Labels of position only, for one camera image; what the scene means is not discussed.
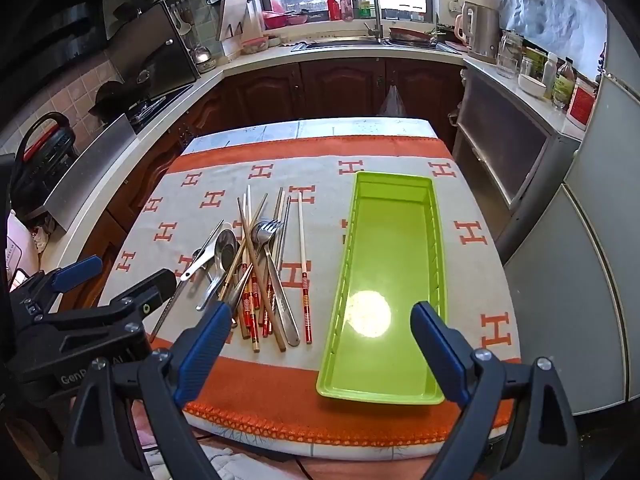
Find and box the orange white printed blanket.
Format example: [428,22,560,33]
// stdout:
[97,135,523,448]

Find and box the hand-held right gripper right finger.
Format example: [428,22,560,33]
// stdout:
[410,301,583,480]

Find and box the low steel splash panel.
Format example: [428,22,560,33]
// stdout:
[42,112,138,233]

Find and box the white bowl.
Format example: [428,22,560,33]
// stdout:
[517,74,547,100]

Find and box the grey refrigerator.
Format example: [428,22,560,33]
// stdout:
[502,10,640,416]

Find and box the black wok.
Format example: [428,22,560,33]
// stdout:
[89,80,151,123]

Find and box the clear bottle with green label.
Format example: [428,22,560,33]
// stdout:
[552,57,576,111]

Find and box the crumpled rag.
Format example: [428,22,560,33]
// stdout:
[30,215,56,253]

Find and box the hanging plastic bag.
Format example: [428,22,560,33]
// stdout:
[377,84,408,120]

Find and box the small steel teapot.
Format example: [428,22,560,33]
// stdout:
[191,42,217,73]

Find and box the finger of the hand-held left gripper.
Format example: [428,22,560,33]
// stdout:
[106,268,177,333]
[15,255,104,312]

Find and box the pink bowl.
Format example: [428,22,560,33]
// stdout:
[241,35,281,56]

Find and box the black range hood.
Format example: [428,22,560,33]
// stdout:
[0,0,116,111]

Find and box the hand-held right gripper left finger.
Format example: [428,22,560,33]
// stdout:
[60,299,237,480]

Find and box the green plastic utensil tray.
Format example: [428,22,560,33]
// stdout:
[316,171,447,406]

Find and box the steel spoon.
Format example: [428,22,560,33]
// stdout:
[179,240,221,282]
[196,229,239,312]

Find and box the black gas stove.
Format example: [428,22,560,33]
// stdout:
[125,82,196,128]

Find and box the large glass jar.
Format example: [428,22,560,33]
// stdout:
[496,30,523,79]

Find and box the white plastic bottle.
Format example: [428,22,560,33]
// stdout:
[541,51,558,101]

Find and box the steel sink faucet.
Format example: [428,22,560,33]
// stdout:
[351,0,385,43]

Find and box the red pan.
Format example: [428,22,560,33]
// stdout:
[389,25,441,46]

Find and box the pile of red-striped wooden chopsticks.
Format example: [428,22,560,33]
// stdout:
[235,185,315,353]

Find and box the tall steel splash panel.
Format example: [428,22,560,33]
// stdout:
[114,0,201,106]

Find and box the red label container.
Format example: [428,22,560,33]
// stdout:
[567,77,598,131]

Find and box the black pressure cooker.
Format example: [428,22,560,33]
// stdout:
[10,111,81,211]

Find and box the white cutting board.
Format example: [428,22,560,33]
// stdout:
[216,0,250,43]

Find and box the steel kitchen sink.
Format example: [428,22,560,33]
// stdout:
[292,35,463,53]

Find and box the steel electric kettle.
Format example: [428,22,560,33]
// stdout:
[455,1,501,65]

